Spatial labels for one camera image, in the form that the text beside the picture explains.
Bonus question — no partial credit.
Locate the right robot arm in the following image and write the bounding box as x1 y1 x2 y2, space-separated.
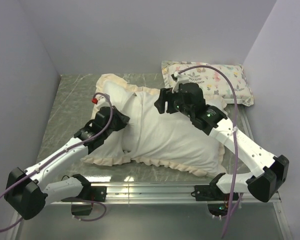
154 83 290 203

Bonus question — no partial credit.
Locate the black left base box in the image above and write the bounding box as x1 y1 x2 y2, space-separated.
70 202 93 216

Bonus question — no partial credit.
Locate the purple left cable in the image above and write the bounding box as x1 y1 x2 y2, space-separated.
0 92 115 232

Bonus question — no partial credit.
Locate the animal print pillow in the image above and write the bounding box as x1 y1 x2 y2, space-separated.
161 61 254 107

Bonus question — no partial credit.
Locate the white pillow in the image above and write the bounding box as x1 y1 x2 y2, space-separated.
99 81 227 176

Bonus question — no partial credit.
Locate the grey and cream ruffled pillowcase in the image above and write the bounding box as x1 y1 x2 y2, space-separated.
81 73 228 178

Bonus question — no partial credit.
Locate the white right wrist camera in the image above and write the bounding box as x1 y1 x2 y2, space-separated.
171 71 189 93

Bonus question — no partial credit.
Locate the right base electronics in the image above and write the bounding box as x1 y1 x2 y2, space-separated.
207 203 229 219

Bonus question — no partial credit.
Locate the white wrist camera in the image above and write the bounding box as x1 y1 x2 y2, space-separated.
91 96 111 112
171 71 189 93

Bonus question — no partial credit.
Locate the aluminium mounting rail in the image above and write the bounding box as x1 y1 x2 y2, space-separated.
47 106 283 206

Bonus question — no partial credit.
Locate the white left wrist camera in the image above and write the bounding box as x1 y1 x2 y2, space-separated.
91 96 111 112

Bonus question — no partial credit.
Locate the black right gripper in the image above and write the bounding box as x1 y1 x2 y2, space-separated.
154 87 194 118

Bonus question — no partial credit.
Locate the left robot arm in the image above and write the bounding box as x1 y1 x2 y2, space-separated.
4 106 130 220

